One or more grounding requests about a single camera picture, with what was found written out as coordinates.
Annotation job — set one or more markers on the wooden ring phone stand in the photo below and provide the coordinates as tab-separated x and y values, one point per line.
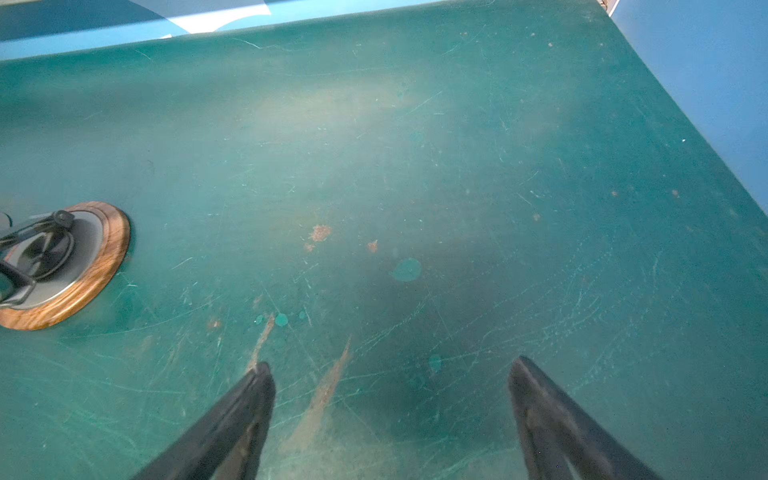
54	264

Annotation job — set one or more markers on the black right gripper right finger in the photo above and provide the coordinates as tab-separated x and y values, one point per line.
558	438

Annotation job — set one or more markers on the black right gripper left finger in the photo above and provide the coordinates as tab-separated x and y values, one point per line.
227	442

